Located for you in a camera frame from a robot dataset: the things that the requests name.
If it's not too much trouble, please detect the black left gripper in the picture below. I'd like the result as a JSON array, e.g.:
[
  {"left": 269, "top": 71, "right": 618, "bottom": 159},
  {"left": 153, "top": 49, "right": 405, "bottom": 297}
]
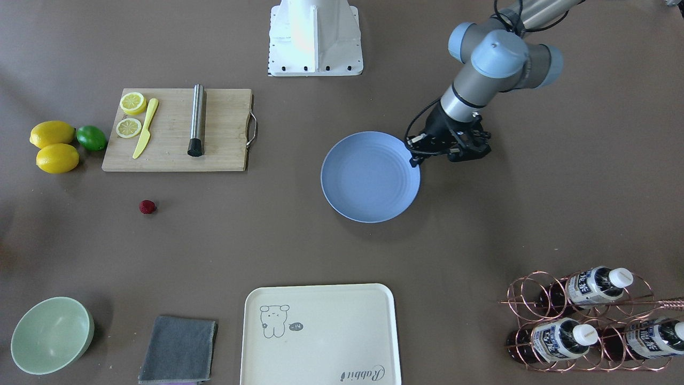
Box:
[{"left": 406, "top": 103, "right": 491, "bottom": 167}]

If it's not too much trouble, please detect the blue plate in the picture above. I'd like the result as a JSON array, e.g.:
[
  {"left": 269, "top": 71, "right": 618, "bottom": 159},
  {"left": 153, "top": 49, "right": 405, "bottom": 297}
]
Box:
[{"left": 320, "top": 131, "right": 421, "bottom": 224}]

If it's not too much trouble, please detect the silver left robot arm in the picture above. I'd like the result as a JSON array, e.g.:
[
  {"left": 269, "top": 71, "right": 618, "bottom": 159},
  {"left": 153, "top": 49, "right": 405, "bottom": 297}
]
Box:
[{"left": 404, "top": 1, "right": 579, "bottom": 167}]

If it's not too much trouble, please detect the red strawberry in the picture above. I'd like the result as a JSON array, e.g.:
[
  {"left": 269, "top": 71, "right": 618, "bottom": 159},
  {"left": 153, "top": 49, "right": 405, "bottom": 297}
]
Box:
[{"left": 138, "top": 199, "right": 157, "bottom": 214}]

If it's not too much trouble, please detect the wooden cutting board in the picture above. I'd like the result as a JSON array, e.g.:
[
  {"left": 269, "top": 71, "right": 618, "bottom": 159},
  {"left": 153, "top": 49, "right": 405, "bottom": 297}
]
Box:
[{"left": 102, "top": 88, "right": 254, "bottom": 172}]

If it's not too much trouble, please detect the cream rabbit tray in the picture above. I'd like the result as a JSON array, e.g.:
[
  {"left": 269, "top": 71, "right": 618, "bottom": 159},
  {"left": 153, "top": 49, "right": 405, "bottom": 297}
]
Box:
[{"left": 240, "top": 283, "right": 402, "bottom": 384}]

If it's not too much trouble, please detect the steel muddler black tip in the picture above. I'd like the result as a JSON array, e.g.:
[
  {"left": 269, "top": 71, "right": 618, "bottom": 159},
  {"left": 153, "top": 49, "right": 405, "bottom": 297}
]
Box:
[{"left": 186, "top": 83, "right": 205, "bottom": 157}]

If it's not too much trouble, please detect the drink bottle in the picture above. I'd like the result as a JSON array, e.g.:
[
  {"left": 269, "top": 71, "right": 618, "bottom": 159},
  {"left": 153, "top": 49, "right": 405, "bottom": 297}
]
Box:
[
  {"left": 535, "top": 266, "right": 634, "bottom": 317},
  {"left": 599, "top": 317, "right": 683, "bottom": 361},
  {"left": 506, "top": 318, "right": 599, "bottom": 365}
]

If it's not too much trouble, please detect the yellow plastic knife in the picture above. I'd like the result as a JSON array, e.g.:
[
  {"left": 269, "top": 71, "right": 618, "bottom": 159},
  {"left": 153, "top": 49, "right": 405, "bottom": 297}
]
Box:
[{"left": 132, "top": 98, "right": 159, "bottom": 159}]

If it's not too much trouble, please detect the lemon slice at edge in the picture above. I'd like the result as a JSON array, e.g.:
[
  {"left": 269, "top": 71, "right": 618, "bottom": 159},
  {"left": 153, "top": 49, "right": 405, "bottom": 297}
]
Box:
[{"left": 119, "top": 91, "right": 147, "bottom": 116}]

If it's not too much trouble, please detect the lemon slice near knife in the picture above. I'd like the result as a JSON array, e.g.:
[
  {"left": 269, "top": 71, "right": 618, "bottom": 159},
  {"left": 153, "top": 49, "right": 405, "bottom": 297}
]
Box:
[{"left": 115, "top": 118, "right": 142, "bottom": 138}]

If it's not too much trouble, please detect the grey folded cloth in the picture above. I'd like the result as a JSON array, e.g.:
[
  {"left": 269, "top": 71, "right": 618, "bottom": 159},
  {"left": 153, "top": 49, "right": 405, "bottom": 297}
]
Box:
[{"left": 138, "top": 316, "right": 217, "bottom": 384}]

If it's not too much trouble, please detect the green lime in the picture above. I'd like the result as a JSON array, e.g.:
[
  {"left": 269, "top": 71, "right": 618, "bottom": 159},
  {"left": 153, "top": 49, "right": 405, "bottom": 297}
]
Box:
[{"left": 75, "top": 125, "right": 107, "bottom": 151}]

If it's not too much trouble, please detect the whole lemon lower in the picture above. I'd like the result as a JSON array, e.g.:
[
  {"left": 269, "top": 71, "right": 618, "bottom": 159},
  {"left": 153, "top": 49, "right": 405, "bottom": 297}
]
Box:
[{"left": 36, "top": 143, "right": 79, "bottom": 174}]

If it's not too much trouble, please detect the whole lemon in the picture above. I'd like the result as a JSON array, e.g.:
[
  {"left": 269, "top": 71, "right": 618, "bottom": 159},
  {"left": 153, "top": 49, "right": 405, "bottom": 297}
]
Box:
[
  {"left": 36, "top": 143, "right": 79, "bottom": 174},
  {"left": 29, "top": 120, "right": 75, "bottom": 149}
]

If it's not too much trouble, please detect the whole lemon upper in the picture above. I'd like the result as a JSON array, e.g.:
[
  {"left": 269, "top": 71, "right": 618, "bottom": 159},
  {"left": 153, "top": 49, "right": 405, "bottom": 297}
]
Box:
[{"left": 29, "top": 120, "right": 75, "bottom": 149}]

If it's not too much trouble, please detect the green bowl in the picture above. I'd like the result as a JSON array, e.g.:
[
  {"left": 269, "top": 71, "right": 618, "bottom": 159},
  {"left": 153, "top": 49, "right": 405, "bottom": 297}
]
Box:
[{"left": 11, "top": 297, "right": 95, "bottom": 375}]

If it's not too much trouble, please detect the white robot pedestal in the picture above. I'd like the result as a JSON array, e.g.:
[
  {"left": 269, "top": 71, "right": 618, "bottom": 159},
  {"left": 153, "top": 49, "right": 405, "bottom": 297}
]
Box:
[{"left": 267, "top": 1, "right": 364, "bottom": 76}]

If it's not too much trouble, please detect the copper wire bottle rack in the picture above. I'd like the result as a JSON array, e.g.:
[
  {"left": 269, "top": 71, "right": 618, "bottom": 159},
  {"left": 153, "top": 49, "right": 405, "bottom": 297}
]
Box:
[{"left": 501, "top": 271, "right": 682, "bottom": 373}]

